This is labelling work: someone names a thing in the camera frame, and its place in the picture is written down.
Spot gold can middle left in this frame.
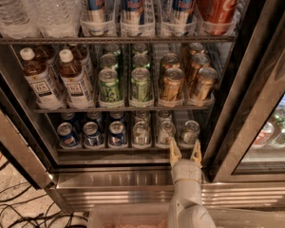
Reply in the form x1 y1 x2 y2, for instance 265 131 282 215
160 53 181 76

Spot silver can front middle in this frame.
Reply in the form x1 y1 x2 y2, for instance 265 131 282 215
157 121 176 145

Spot blue pepsi can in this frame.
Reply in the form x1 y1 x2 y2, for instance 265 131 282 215
83 122 104 148
57 123 80 149
108 122 126 146

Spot silver green 7up can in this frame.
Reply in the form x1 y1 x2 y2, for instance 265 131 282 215
180 121 200 147

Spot black floor cables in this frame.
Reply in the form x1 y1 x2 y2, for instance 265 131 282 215
0 160 88 228

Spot green can middle left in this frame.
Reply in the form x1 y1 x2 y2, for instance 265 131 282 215
100 53 119 70

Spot gold can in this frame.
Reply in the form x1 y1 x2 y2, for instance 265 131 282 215
160 53 181 76
160 68 184 102
187 53 210 81
190 67 218 100

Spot blue Pepsi can middle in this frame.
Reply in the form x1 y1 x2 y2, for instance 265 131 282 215
83 122 104 148

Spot silver can front left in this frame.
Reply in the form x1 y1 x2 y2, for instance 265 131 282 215
133 122 150 146

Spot clear water bottle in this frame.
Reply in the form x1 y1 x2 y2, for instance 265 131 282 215
0 0 39 39
32 0 79 38

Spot brown tea bottle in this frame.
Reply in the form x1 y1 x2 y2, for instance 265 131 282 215
20 47 64 110
59 49 92 108

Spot gold can middle right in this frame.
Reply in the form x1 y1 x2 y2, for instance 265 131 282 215
187 53 210 81

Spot middle wire shelf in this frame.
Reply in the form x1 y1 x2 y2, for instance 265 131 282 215
34 105 211 113

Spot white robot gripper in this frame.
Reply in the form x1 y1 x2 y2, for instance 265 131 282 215
170 138 202 183

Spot blue Red Bull can middle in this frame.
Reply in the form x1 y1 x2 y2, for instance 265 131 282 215
122 0 144 36

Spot steel fridge door left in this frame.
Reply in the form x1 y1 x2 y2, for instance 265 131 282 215
0 69 56 190

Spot wire shelf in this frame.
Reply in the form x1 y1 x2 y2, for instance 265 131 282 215
0 35 237 45
34 105 211 113

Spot brown tea bottle right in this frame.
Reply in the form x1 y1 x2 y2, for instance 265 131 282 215
59 49 92 108

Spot clear plastic bin right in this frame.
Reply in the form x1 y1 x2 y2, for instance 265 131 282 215
209 208 285 228

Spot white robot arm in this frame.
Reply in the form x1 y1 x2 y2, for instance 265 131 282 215
167 138 217 228

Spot green can front left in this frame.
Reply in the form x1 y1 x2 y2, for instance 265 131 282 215
99 68 122 103

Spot blue red bull can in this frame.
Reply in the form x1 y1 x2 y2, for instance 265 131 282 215
167 0 196 36
86 0 114 36
122 0 144 36

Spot clear plastic bin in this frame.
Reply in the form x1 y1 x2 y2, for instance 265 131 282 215
209 208 285 228
87 203 168 228

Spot clear plastic bin left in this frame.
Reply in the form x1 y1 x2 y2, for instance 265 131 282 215
87 203 168 228

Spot gold can front left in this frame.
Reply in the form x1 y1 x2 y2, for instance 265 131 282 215
160 68 184 102

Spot red Coca-Cola can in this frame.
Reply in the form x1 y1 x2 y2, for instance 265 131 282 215
198 0 238 35

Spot blue Pepsi can right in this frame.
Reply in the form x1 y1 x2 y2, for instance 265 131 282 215
108 122 126 146

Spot green can middle right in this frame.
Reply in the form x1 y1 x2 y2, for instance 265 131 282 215
132 54 150 69

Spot brown tea bottle left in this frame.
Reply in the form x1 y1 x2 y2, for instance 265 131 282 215
20 47 64 110

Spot clear water bottle right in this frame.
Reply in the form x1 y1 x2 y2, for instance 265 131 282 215
32 0 79 38

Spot blue Red Bull can left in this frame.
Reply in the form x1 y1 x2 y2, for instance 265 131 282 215
86 0 114 36

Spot clear water bottle left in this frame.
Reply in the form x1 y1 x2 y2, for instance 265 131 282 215
0 0 39 39

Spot blue Pepsi can left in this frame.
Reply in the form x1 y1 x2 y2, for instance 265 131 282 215
57 123 80 149

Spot glass fridge door right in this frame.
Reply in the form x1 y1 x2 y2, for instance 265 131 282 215
211 12 285 182

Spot top wire shelf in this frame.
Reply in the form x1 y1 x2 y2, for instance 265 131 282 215
0 35 237 45

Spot green can front right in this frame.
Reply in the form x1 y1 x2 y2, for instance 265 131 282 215
131 67 151 103

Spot blue Red Bull can right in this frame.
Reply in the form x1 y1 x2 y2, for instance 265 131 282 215
167 0 196 36

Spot gold can front right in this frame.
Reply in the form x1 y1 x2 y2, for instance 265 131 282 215
190 67 218 100

